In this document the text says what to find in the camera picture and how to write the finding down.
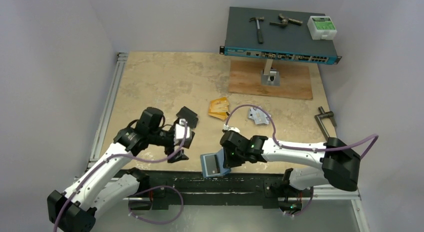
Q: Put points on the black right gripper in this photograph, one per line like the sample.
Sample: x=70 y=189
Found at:
x=227 y=155

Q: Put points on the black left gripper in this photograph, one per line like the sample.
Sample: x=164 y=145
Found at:
x=170 y=149

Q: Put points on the blue leather card holder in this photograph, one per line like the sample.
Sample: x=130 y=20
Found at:
x=223 y=171

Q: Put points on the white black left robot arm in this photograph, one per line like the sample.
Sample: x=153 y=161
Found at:
x=145 y=139

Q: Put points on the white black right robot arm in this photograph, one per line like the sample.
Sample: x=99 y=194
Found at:
x=324 y=163

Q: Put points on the orange credit card stack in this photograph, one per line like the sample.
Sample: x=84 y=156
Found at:
x=219 y=108

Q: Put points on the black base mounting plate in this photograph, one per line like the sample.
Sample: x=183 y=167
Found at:
x=159 y=189

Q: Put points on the plywood board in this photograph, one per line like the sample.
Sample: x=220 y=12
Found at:
x=295 y=80

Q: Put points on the small grey hammer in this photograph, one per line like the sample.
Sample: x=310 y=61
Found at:
x=259 y=33

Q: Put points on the dark metal clamp tool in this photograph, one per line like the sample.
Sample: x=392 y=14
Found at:
x=285 y=21

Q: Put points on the white green electrical box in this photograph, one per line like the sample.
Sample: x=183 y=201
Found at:
x=321 y=28

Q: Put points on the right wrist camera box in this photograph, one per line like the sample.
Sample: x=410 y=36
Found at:
x=226 y=127

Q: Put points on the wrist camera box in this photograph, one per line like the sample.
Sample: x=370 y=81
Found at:
x=182 y=132
x=226 y=127

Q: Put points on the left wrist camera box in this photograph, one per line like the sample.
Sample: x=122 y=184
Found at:
x=182 y=132

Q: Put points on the metal stand post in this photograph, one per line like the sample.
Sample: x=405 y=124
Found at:
x=269 y=75

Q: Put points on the aluminium frame rail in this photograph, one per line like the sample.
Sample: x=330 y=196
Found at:
x=172 y=80

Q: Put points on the blue network switch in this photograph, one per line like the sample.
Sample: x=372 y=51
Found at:
x=292 y=43

